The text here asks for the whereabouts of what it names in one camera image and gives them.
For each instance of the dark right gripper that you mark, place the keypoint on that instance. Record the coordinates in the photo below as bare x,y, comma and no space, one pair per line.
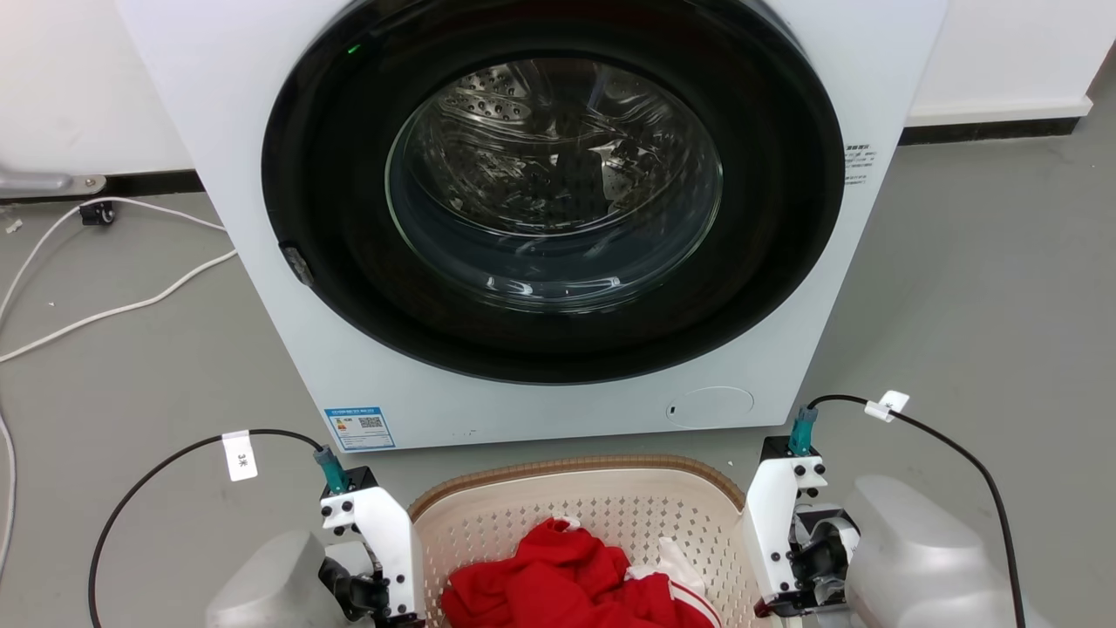
819,558

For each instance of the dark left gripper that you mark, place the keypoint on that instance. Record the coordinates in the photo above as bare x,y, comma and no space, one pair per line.
353,593

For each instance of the beige perforated laundry basket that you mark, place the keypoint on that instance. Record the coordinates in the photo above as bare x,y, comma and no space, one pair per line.
610,501

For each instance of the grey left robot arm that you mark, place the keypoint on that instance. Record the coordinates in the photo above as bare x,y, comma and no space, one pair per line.
266,584

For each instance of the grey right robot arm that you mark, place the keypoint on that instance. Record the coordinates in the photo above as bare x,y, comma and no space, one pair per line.
924,558

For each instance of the white cloth piece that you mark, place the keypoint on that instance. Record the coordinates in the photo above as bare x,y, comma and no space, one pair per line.
680,563

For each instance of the blue energy label sticker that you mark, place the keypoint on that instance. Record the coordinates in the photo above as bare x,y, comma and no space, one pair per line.
359,428

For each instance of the round white filter cover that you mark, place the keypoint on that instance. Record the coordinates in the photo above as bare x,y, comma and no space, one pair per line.
711,407

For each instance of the red garment with white stripes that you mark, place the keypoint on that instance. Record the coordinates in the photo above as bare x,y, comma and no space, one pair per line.
558,580

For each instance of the white front-load washing machine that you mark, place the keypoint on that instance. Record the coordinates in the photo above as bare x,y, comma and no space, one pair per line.
261,349

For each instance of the round black glass washer door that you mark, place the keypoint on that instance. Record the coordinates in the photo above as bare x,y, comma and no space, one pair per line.
349,262

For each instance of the small printed text sticker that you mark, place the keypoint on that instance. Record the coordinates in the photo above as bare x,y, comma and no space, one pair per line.
859,164

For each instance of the small black caster wheel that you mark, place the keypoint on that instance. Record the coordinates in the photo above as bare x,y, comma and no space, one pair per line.
98,213

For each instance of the steel washer drum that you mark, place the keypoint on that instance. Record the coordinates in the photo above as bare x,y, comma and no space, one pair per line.
523,131

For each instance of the grey metal bar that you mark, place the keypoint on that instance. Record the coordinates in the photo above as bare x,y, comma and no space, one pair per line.
44,182

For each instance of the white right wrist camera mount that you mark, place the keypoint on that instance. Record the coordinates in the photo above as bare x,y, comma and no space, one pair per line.
772,523

